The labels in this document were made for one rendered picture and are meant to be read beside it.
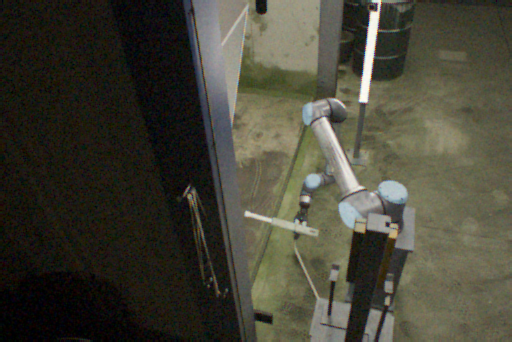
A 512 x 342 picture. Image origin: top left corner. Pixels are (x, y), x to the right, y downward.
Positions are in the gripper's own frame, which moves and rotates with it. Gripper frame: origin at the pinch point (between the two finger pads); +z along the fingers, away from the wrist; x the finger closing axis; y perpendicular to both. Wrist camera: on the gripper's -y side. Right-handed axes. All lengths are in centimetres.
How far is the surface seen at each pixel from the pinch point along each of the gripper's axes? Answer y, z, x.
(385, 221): -163, 44, -8
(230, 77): -55, -64, 64
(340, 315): -78, 56, -19
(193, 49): -187, 25, 47
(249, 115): 94, -133, 65
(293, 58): 64, -189, 37
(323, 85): 82, -180, 2
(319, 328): -79, 64, -11
